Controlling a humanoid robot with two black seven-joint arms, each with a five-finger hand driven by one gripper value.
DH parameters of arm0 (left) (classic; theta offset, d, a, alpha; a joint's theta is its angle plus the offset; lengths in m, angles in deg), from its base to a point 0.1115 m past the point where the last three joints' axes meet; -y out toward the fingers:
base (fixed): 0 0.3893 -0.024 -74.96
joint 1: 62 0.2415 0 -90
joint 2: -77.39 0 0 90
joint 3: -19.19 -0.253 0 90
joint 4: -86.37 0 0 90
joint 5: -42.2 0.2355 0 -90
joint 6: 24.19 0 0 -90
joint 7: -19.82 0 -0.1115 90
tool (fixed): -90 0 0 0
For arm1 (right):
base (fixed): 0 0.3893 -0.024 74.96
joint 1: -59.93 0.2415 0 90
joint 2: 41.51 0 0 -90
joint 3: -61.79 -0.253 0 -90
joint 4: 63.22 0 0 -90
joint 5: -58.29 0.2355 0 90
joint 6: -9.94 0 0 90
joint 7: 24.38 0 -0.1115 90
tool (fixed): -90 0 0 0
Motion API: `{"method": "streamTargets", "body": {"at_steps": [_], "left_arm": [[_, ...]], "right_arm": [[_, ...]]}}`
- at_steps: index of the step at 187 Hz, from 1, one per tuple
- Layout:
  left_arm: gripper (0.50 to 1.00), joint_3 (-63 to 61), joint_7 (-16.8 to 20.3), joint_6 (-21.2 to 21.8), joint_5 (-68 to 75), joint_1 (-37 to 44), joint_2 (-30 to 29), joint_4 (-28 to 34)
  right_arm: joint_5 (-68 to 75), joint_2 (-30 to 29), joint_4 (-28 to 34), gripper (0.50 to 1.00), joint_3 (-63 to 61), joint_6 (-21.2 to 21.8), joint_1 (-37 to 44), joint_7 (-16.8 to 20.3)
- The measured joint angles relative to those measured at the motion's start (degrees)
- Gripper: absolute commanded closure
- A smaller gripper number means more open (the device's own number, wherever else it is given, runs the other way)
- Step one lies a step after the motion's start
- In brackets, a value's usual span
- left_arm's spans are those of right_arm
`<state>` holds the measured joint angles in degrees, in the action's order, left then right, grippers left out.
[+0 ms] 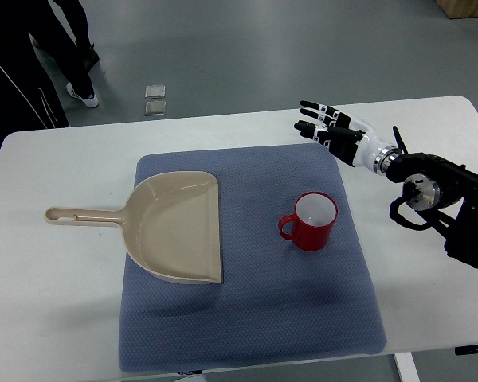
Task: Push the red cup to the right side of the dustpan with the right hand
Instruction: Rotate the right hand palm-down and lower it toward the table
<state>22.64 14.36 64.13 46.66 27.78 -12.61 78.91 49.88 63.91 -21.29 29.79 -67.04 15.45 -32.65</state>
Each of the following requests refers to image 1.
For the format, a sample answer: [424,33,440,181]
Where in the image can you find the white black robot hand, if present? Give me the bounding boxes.
[294,100,402,175]

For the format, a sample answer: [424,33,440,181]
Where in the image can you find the red cup white inside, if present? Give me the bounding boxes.
[278,192,339,251]

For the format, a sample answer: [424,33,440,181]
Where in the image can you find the beige plastic dustpan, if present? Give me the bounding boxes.
[45,171,223,284]

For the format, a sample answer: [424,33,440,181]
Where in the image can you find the wooden box corner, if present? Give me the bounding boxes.
[436,0,478,19]

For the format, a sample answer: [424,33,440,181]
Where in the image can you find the blue textured mat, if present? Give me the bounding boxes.
[119,143,386,372]

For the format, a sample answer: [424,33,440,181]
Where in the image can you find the upper metal floor plate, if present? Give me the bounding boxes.
[145,85,166,99]

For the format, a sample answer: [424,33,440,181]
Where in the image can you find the white table leg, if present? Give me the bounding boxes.
[394,353,421,382]

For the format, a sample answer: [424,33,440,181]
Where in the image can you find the black table control panel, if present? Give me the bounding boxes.
[454,344,478,356]

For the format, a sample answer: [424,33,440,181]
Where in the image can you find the person in black trousers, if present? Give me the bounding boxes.
[0,1,99,149]

